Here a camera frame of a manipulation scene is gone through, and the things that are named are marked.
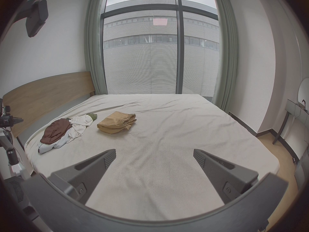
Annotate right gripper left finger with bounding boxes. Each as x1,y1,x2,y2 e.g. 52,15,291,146
48,149,117,205

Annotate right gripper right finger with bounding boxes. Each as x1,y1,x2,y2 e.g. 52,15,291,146
193,149,259,205

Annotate tan shorts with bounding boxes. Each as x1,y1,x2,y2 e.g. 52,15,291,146
97,111,137,135

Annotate bed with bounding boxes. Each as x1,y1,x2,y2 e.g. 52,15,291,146
2,71,280,213

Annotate pale grey garment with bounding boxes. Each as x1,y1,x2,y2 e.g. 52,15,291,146
37,134,73,154

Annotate white garment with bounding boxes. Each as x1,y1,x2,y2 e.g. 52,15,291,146
65,115,94,143

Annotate brown garment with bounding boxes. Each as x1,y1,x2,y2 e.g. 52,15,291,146
40,118,73,145

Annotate grey small table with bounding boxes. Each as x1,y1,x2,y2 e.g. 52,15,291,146
272,98,309,145

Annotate grey-green curtain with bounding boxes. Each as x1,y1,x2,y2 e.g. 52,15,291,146
211,0,238,112
84,0,108,96

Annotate window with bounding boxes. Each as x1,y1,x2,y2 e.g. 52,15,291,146
100,0,220,98

